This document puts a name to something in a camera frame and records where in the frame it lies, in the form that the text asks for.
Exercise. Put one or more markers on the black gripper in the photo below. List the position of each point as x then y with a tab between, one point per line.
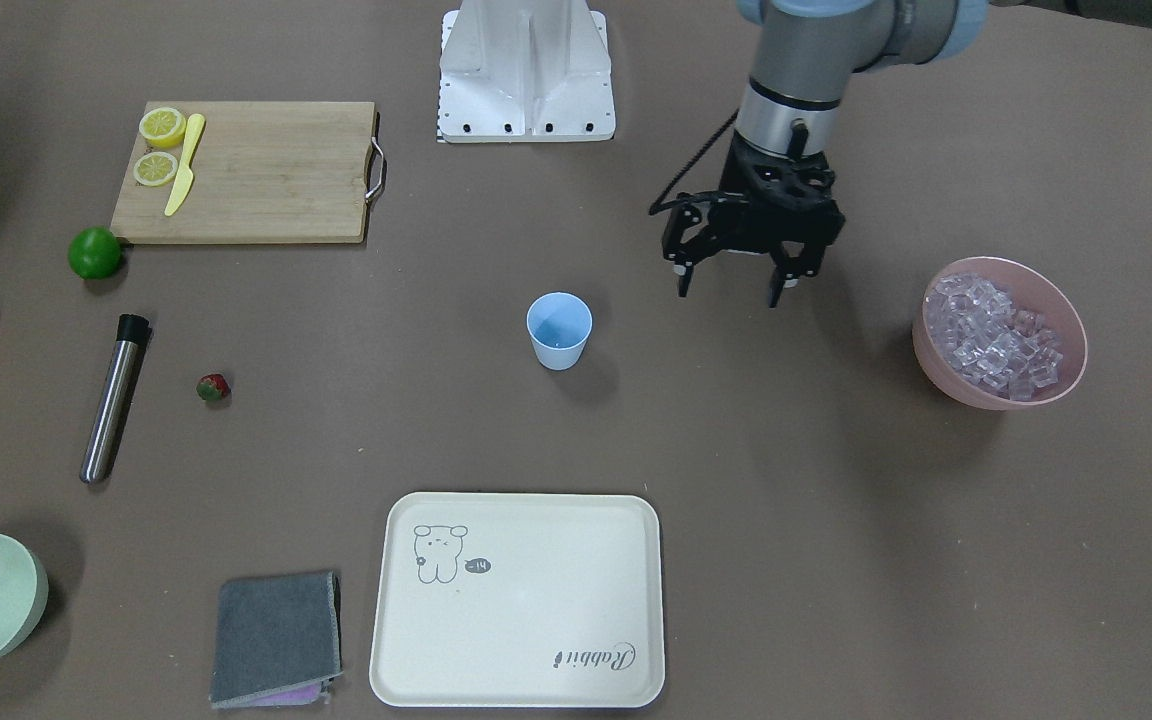
684	237

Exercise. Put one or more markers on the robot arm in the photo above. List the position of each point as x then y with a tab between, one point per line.
807	53

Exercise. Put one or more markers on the light blue plastic cup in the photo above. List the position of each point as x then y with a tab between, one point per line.
559	325

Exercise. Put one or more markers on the pile of clear ice cubes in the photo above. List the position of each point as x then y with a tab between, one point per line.
987	340

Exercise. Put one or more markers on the pink bowl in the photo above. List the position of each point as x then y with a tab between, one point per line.
1030	289

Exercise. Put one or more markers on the cream rabbit tray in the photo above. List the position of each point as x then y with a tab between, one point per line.
519	600

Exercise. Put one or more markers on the wooden cutting board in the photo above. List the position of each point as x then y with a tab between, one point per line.
265	172

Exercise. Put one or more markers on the red strawberry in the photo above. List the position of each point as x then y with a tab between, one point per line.
213	387

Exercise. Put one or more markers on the yellow plastic knife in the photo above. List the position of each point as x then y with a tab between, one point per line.
185	177

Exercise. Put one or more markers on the upper lemon half slice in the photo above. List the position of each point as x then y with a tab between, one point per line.
163	128

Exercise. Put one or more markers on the lemon half slice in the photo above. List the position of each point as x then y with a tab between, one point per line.
155	169
163	128

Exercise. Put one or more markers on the lower lemon half slice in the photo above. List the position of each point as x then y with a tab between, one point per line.
155	169

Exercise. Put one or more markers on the grey folded cloth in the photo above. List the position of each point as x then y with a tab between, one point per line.
277	641

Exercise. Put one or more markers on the steel muddler black tip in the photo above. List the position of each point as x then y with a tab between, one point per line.
132	333

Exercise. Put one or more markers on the green lime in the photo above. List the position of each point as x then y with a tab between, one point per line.
94	253

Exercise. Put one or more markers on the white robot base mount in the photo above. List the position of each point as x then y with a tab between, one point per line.
525	72

